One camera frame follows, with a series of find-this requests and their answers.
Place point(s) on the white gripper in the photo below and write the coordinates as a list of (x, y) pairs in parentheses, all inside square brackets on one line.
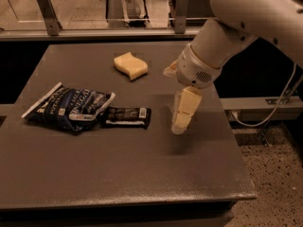
[(193, 69)]

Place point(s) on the black rxbar chocolate bar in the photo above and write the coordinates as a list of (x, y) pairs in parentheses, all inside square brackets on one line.
[(127, 117)]

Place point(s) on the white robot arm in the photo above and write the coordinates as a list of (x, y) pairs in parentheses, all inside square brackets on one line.
[(235, 25)]

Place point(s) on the blue chip bag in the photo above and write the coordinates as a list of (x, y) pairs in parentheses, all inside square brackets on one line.
[(68, 108)]

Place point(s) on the yellow sponge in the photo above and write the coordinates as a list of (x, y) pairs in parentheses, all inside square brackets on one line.
[(130, 65)]

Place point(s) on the right metal rail bracket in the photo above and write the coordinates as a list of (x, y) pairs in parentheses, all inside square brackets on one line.
[(180, 22)]

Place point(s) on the metal rail bracket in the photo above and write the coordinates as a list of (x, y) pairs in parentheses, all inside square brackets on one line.
[(52, 23), (180, 22)]

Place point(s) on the left metal rail bracket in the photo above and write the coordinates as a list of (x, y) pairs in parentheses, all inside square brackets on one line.
[(52, 23)]

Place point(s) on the horizontal metal rail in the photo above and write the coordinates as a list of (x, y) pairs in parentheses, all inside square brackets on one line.
[(97, 34)]

